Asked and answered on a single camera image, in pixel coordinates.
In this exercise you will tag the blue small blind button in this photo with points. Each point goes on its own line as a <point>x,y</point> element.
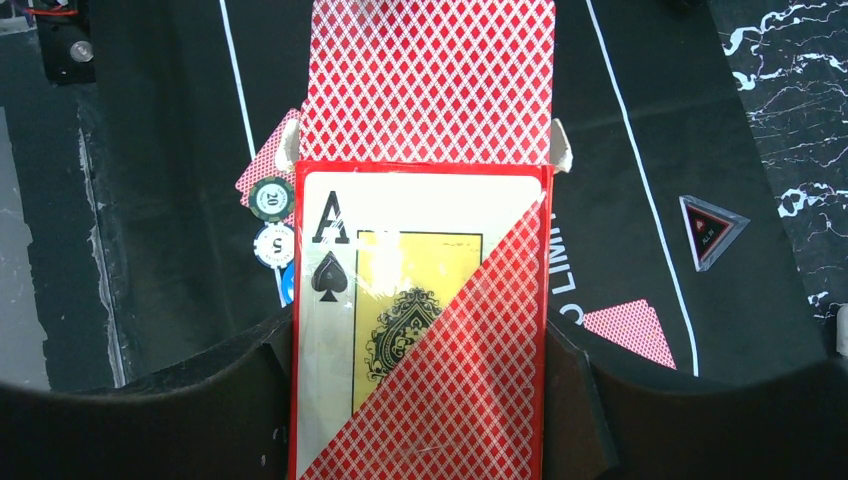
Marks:
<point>286,284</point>

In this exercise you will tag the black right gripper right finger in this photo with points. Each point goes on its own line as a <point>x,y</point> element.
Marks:
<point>612,414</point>

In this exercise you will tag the red playing card box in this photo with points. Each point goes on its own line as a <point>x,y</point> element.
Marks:
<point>419,329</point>

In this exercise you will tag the white pvc pipe frame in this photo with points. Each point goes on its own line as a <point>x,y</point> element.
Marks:
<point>841,331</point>

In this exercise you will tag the triangular all-in button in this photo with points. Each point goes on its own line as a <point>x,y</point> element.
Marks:
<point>710,229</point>

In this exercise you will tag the black poker table mat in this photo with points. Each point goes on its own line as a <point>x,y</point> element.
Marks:
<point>124,248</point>

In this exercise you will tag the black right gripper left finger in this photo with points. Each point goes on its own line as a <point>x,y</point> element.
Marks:
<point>221,414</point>

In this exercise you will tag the red backed playing card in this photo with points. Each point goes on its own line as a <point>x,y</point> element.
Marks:
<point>273,158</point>

